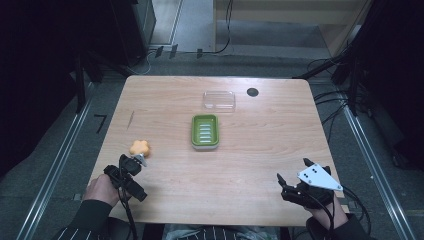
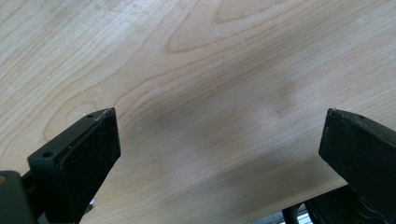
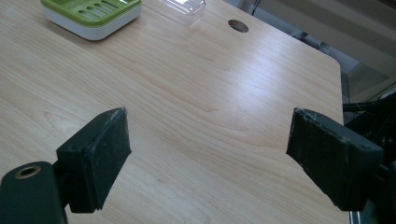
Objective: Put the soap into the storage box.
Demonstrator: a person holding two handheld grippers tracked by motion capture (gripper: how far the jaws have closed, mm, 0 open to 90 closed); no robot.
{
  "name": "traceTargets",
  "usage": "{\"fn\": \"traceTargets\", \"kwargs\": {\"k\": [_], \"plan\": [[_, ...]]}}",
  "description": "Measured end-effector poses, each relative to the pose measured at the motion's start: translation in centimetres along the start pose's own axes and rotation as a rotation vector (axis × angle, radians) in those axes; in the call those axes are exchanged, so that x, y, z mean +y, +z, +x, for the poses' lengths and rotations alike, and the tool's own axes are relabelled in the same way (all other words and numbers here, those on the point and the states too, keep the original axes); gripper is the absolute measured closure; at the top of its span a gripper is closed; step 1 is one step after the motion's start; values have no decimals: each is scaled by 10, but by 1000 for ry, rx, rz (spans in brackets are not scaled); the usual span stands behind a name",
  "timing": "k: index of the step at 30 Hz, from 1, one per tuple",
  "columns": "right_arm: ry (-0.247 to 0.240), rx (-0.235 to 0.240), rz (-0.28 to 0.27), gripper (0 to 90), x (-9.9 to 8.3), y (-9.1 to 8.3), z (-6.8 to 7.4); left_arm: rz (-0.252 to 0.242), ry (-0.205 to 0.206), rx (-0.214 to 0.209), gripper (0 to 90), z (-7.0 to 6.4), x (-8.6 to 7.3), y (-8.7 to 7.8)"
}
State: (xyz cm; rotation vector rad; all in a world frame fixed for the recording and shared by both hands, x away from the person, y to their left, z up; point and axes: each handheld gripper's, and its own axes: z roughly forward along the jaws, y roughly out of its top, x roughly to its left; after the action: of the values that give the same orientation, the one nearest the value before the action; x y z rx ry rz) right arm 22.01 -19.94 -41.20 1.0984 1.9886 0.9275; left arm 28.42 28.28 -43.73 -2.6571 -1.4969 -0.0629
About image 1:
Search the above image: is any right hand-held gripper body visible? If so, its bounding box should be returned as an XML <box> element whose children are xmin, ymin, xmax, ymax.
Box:
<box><xmin>280</xmin><ymin>163</ymin><xmax>344</xmax><ymax>210</ymax></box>

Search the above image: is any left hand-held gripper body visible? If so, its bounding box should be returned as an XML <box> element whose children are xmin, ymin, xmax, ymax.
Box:
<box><xmin>103</xmin><ymin>153</ymin><xmax>148</xmax><ymax>203</ymax></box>

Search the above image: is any orange flower-shaped soap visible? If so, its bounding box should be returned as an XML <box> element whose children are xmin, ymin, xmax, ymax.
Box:
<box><xmin>129</xmin><ymin>139</ymin><xmax>151</xmax><ymax>158</ymax></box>

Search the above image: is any person's left hand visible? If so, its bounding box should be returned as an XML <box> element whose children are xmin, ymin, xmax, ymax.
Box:
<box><xmin>82</xmin><ymin>173</ymin><xmax>132</xmax><ymax>208</ymax></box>

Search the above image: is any person's right hand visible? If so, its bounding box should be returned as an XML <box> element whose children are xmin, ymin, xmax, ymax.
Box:
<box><xmin>305</xmin><ymin>194</ymin><xmax>349</xmax><ymax>231</ymax></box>

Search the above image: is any green soap dish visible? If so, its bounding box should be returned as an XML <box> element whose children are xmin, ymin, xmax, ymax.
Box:
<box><xmin>190</xmin><ymin>114</ymin><xmax>220</xmax><ymax>151</ymax></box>

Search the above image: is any black metal stand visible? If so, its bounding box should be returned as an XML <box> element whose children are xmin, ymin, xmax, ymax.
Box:
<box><xmin>73</xmin><ymin>49</ymin><xmax>134</xmax><ymax>114</ymax></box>
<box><xmin>292</xmin><ymin>49</ymin><xmax>364</xmax><ymax>117</ymax></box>

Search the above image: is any clear plastic lid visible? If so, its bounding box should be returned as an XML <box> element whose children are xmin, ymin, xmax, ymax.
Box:
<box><xmin>202</xmin><ymin>90</ymin><xmax>237</xmax><ymax>114</ymax></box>

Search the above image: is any dark cabinet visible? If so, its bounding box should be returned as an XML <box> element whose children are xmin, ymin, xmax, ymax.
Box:
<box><xmin>83</xmin><ymin>0</ymin><xmax>158</xmax><ymax>68</ymax></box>

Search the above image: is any light wooden shelf unit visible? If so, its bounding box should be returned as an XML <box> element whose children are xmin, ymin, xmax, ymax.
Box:
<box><xmin>212</xmin><ymin>0</ymin><xmax>374</xmax><ymax>58</ymax></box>

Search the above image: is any left hand-held gripper cable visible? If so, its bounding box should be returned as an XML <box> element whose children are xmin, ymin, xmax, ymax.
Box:
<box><xmin>117</xmin><ymin>156</ymin><xmax>139</xmax><ymax>240</ymax></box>

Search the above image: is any bundle of black floor cables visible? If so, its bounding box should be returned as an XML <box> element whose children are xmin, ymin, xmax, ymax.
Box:
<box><xmin>306</xmin><ymin>57</ymin><xmax>371</xmax><ymax>144</ymax></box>

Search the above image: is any metal floor rail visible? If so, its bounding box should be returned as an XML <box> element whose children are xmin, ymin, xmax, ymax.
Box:
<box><xmin>339</xmin><ymin>99</ymin><xmax>418</xmax><ymax>240</ymax></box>
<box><xmin>15</xmin><ymin>96</ymin><xmax>94</xmax><ymax>240</ymax></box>

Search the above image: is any black hanging cable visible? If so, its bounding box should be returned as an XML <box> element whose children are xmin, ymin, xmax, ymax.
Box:
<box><xmin>196</xmin><ymin>0</ymin><xmax>234</xmax><ymax>60</ymax></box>

